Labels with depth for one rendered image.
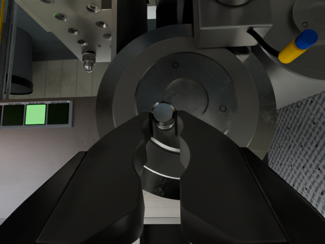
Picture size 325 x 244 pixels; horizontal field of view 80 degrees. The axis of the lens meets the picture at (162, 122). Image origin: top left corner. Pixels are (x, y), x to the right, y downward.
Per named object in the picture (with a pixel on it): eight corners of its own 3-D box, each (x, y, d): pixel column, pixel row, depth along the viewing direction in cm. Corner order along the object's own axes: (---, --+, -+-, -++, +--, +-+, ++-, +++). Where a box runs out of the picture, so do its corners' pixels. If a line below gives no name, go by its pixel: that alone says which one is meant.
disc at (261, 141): (213, -7, 17) (316, 139, 15) (212, -2, 18) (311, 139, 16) (66, 75, 17) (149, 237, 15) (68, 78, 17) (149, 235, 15)
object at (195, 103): (261, 98, 14) (186, 175, 13) (250, 105, 16) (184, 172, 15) (184, 31, 15) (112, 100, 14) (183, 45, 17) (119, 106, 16)
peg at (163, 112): (148, 103, 11) (172, 98, 11) (153, 112, 14) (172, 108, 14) (153, 127, 11) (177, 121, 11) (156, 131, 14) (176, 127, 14)
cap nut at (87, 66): (93, 52, 50) (92, 68, 50) (98, 58, 54) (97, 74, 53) (79, 52, 50) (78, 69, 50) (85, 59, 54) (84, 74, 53)
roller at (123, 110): (208, 11, 16) (290, 130, 15) (186, 96, 42) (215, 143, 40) (87, 79, 16) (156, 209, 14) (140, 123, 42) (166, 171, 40)
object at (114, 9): (118, -87, 20) (115, 90, 17) (147, 41, 43) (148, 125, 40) (113, -86, 20) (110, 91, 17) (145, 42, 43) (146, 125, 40)
